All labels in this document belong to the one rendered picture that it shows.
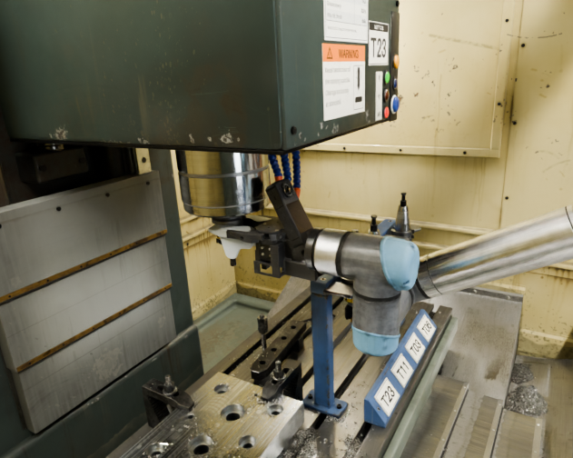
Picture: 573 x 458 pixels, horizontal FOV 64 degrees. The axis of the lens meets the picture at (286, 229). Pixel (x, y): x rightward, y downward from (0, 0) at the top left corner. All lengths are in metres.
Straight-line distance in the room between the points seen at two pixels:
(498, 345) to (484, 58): 0.92
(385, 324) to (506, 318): 1.06
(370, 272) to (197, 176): 0.31
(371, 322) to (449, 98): 1.08
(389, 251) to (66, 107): 0.59
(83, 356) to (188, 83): 0.80
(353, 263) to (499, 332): 1.08
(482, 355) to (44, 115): 1.40
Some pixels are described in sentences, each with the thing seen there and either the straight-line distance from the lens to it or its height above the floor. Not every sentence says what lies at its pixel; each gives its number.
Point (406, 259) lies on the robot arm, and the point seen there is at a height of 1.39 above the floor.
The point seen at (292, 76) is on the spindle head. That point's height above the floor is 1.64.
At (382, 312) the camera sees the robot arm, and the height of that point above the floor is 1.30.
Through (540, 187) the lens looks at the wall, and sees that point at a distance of 1.67.
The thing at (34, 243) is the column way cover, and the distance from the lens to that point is 1.10.
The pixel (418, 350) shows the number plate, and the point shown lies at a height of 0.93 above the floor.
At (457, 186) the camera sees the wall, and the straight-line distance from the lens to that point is 1.70.
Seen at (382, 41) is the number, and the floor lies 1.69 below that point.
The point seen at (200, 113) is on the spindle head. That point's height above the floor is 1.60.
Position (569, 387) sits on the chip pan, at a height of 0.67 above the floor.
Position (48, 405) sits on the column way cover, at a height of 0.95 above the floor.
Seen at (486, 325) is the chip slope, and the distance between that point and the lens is 1.73.
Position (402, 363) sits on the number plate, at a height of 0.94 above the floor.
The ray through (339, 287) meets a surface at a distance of 0.97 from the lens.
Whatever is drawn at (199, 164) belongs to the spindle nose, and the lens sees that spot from 0.75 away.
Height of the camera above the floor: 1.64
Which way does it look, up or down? 19 degrees down
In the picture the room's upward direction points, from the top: 3 degrees counter-clockwise
